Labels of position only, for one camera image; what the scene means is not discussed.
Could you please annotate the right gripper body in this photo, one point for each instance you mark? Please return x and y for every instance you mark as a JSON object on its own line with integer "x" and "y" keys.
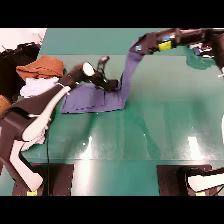
{"x": 148, "y": 42}

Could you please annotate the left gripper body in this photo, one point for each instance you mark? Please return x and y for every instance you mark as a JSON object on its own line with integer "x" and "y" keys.
{"x": 107, "y": 83}

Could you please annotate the purple T-shirt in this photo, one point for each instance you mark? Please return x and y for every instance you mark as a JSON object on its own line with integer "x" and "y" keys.
{"x": 90, "y": 100}

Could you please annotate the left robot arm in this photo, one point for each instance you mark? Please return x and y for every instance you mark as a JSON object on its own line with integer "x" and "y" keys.
{"x": 20, "y": 118}

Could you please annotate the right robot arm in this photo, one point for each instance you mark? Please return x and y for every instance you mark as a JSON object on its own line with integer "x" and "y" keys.
{"x": 193, "y": 35}

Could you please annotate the teal garment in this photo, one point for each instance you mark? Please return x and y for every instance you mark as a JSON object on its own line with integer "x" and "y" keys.
{"x": 200, "y": 62}

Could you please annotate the orange garment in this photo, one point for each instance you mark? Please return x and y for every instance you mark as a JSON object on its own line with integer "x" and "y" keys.
{"x": 41, "y": 68}

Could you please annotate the black garment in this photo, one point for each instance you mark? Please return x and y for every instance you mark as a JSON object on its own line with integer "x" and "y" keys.
{"x": 13, "y": 63}

